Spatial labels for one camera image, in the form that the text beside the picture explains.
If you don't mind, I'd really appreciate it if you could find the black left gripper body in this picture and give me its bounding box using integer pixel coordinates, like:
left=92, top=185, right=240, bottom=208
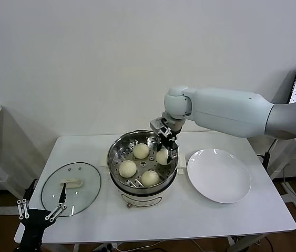
left=18, top=208, right=53, bottom=252

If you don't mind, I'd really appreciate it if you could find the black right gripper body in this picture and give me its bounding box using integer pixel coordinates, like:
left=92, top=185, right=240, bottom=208
left=160, top=130, right=179, bottom=152

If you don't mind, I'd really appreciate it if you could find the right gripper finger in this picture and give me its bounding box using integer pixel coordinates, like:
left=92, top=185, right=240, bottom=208
left=172, top=145, right=180, bottom=165
left=156, top=136, right=166, bottom=152

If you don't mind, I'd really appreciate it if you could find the white power strip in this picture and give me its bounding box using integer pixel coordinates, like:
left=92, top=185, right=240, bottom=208
left=95, top=243, right=120, bottom=251

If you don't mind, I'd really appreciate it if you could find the white laptop charging cable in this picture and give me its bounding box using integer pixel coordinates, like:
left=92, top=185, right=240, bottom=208
left=283, top=162, right=290, bottom=185

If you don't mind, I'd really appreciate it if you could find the black cable plug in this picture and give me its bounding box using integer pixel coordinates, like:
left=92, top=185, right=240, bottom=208
left=258, top=140, right=272, bottom=172

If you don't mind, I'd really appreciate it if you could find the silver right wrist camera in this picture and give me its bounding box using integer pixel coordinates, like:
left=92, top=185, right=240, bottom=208
left=149, top=118, right=172, bottom=138

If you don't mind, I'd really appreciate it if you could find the white steamed baozi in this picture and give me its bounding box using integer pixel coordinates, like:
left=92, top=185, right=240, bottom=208
left=132, top=143, right=150, bottom=160
left=118, top=160, right=138, bottom=178
left=140, top=170, right=161, bottom=187
left=155, top=148, right=174, bottom=165

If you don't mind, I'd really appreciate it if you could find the white round plate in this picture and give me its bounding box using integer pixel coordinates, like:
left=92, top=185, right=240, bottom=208
left=187, top=148, right=252, bottom=204

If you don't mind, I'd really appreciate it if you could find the stainless steel steamer basket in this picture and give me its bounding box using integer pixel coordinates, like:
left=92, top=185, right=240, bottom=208
left=100, top=130, right=187, bottom=191

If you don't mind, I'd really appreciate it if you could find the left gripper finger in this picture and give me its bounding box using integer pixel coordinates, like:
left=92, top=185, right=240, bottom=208
left=44, top=183, right=67, bottom=223
left=16, top=178, right=38, bottom=220

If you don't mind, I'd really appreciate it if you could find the round glass lid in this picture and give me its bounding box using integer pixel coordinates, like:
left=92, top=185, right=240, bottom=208
left=40, top=161, right=103, bottom=217

